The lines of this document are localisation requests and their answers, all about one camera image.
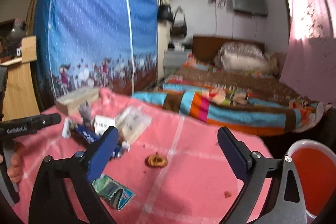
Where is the blue tube packaging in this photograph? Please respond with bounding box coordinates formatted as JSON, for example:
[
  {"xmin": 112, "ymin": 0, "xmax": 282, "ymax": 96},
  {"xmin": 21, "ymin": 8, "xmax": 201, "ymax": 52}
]
[{"xmin": 70, "ymin": 124, "xmax": 130, "ymax": 159}]

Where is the grey wrapper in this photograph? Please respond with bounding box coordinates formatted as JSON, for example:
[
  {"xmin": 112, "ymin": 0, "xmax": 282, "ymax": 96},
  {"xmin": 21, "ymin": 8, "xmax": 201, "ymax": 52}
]
[{"xmin": 79, "ymin": 101, "xmax": 93, "ymax": 127}]

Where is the hanging grey shoulder bag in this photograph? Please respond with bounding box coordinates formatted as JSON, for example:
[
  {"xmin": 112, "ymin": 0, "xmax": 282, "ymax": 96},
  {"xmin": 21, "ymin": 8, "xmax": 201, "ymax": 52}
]
[{"xmin": 170, "ymin": 6, "xmax": 187, "ymax": 39}]

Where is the red plastic trash bin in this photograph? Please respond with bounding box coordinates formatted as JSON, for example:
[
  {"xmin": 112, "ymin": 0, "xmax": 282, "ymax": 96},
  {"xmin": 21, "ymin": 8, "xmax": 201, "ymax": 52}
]
[{"xmin": 286, "ymin": 139, "xmax": 335, "ymax": 223}]

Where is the left human hand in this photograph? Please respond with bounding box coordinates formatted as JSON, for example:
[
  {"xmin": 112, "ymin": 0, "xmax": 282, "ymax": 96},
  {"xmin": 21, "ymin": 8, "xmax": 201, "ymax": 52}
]
[{"xmin": 7, "ymin": 142, "xmax": 25, "ymax": 183}]

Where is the light wooden cabinet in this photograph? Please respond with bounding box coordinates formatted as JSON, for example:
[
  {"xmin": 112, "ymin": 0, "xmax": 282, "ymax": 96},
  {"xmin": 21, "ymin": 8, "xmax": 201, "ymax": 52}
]
[{"xmin": 3, "ymin": 36, "xmax": 40, "ymax": 121}]

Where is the green snack wrapper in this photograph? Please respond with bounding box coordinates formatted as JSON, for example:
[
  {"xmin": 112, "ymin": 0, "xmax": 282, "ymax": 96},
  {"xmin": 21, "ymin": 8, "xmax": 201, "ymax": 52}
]
[{"xmin": 92, "ymin": 174, "xmax": 134, "ymax": 211}]

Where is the old thick book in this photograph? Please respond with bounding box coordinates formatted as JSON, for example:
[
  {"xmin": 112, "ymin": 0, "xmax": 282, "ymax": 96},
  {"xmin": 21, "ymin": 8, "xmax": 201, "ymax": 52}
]
[{"xmin": 55, "ymin": 87, "xmax": 99, "ymax": 116}]

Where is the small red crumb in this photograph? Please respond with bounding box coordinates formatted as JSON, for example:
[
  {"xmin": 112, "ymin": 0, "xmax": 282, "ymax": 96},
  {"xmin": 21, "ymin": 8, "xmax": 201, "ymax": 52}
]
[{"xmin": 224, "ymin": 191, "xmax": 232, "ymax": 198}]

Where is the white paper packet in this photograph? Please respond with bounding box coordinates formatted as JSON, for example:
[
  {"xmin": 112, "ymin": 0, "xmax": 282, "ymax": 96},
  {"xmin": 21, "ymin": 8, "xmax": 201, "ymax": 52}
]
[{"xmin": 115, "ymin": 106, "xmax": 152, "ymax": 145}]

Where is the colourful striped blanket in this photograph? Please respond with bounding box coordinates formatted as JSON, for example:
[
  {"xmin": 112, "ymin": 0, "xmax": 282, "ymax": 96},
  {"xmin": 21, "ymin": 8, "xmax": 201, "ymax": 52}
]
[{"xmin": 133, "ymin": 57, "xmax": 333, "ymax": 136}]

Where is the pink checkered cloth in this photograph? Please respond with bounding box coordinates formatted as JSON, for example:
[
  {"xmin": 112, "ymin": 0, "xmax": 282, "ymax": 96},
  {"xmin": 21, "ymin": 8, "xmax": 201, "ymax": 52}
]
[{"xmin": 12, "ymin": 87, "xmax": 274, "ymax": 224}]

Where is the blue fabric wardrobe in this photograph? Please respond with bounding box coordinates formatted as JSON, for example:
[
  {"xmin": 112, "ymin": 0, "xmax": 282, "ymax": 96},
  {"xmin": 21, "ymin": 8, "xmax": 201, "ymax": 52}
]
[{"xmin": 33, "ymin": 0, "xmax": 158, "ymax": 108}]

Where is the pink window curtain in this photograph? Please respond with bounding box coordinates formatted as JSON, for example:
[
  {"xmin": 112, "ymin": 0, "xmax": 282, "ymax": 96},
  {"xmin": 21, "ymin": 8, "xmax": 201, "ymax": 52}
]
[{"xmin": 281, "ymin": 0, "xmax": 335, "ymax": 103}]

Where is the beige folded pillow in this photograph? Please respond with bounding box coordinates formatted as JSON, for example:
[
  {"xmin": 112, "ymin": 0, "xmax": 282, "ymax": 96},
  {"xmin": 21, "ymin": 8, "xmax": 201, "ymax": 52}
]
[{"xmin": 214, "ymin": 42, "xmax": 279, "ymax": 76}]

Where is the grey bedside drawer cabinet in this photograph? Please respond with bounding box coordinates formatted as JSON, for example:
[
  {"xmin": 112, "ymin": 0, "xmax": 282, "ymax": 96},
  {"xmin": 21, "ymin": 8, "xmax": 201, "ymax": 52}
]
[{"xmin": 163, "ymin": 49, "xmax": 192, "ymax": 78}]

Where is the brown wooden headboard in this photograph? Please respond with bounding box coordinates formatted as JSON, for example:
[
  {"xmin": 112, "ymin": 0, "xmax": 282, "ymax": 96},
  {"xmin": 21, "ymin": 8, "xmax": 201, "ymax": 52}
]
[{"xmin": 192, "ymin": 35, "xmax": 265, "ymax": 63}]

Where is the hanging black bag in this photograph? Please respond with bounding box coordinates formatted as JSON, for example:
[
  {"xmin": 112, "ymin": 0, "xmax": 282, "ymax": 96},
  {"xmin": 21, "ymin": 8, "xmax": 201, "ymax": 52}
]
[{"xmin": 157, "ymin": 0, "xmax": 174, "ymax": 22}]

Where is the grey wall television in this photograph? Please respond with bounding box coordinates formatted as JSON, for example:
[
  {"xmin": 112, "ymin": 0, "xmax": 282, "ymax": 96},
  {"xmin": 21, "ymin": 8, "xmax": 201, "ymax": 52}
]
[{"xmin": 232, "ymin": 0, "xmax": 268, "ymax": 17}]

